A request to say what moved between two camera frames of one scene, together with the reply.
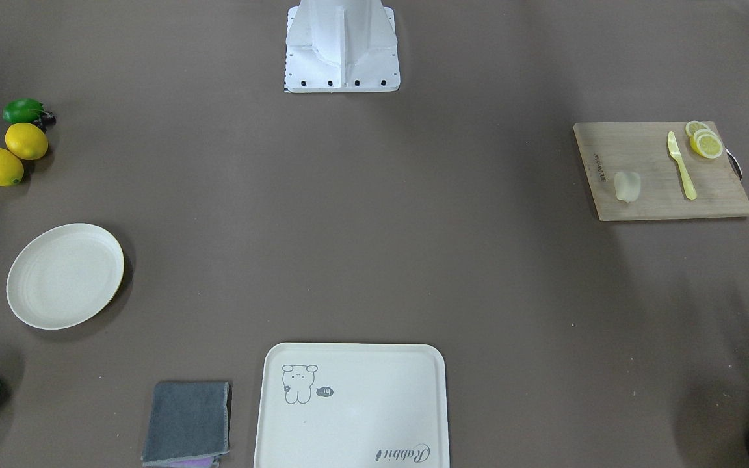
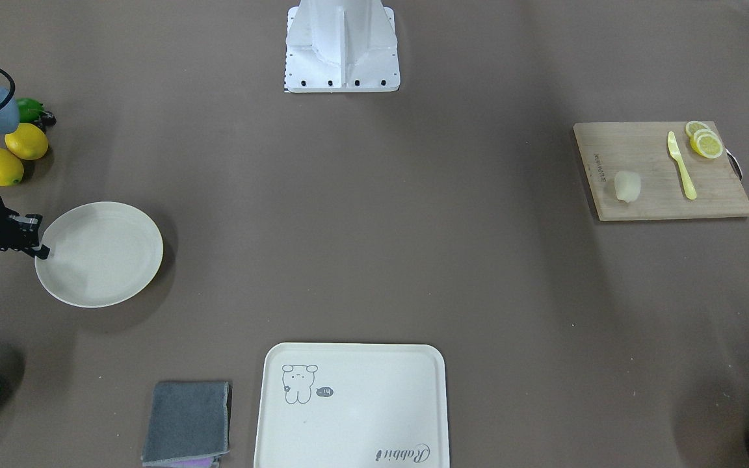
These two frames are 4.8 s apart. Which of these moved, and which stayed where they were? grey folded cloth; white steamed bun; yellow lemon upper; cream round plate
Moved: cream round plate
Stayed: yellow lemon upper; white steamed bun; grey folded cloth
